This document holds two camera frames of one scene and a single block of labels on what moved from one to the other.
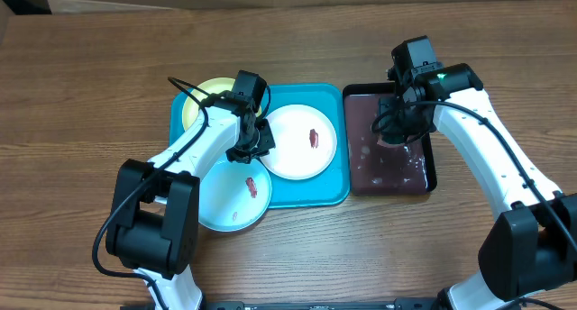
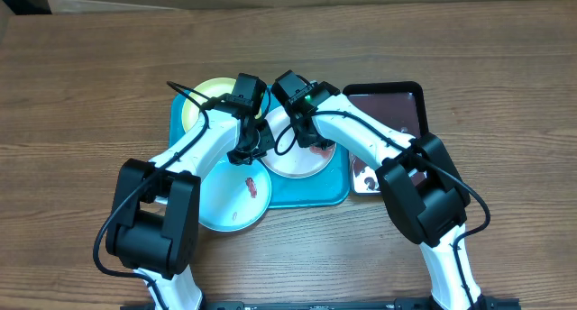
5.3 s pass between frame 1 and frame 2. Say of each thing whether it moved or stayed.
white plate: stayed
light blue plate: stayed
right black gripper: moved
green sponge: moved
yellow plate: stayed
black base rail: stayed
